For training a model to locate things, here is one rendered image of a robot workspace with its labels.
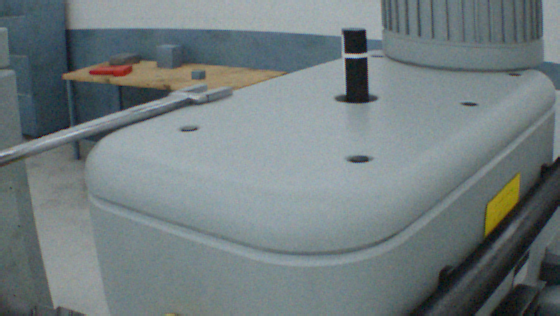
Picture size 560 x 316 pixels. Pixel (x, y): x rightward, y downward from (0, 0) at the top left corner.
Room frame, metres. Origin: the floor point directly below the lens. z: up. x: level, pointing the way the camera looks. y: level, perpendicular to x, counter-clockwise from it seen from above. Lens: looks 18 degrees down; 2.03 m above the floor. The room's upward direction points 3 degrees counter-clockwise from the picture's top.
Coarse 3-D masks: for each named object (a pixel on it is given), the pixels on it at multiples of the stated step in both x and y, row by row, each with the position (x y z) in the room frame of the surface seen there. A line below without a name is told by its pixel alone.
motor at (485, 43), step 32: (384, 0) 0.78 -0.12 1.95; (416, 0) 0.71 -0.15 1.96; (448, 0) 0.70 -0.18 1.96; (480, 0) 0.69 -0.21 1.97; (512, 0) 0.69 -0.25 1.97; (384, 32) 0.79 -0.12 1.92; (416, 32) 0.71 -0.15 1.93; (448, 32) 0.70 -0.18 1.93; (480, 32) 0.69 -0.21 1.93; (512, 32) 0.69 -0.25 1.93; (416, 64) 0.72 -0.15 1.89; (448, 64) 0.69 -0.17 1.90; (480, 64) 0.68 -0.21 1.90; (512, 64) 0.69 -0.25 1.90
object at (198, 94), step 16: (176, 96) 0.59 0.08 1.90; (192, 96) 0.59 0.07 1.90; (208, 96) 0.59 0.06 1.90; (224, 96) 0.61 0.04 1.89; (128, 112) 0.55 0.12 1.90; (144, 112) 0.55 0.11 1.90; (160, 112) 0.56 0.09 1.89; (80, 128) 0.51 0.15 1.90; (96, 128) 0.51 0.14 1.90; (32, 144) 0.47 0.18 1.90; (48, 144) 0.48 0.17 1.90; (64, 144) 0.49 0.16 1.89; (0, 160) 0.44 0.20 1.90; (16, 160) 0.45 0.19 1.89
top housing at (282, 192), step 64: (320, 64) 0.74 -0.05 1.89; (384, 64) 0.73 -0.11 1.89; (128, 128) 0.53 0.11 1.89; (192, 128) 0.51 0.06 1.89; (256, 128) 0.50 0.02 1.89; (320, 128) 0.50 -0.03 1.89; (384, 128) 0.49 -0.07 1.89; (448, 128) 0.48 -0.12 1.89; (512, 128) 0.54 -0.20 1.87; (128, 192) 0.44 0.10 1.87; (192, 192) 0.40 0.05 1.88; (256, 192) 0.38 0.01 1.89; (320, 192) 0.37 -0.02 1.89; (384, 192) 0.38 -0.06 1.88; (448, 192) 0.43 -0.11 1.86; (512, 192) 0.55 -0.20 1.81; (128, 256) 0.44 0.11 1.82; (192, 256) 0.40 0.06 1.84; (256, 256) 0.37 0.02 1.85; (320, 256) 0.36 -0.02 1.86; (384, 256) 0.37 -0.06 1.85; (448, 256) 0.44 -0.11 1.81
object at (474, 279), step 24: (552, 168) 0.62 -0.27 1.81; (528, 192) 0.56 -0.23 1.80; (552, 192) 0.56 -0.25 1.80; (528, 216) 0.51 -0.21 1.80; (504, 240) 0.46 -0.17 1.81; (528, 240) 0.48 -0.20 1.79; (480, 264) 0.43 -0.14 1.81; (504, 264) 0.44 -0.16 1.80; (456, 288) 0.40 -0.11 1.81; (480, 288) 0.41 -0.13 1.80; (432, 312) 0.37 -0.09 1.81; (456, 312) 0.37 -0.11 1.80
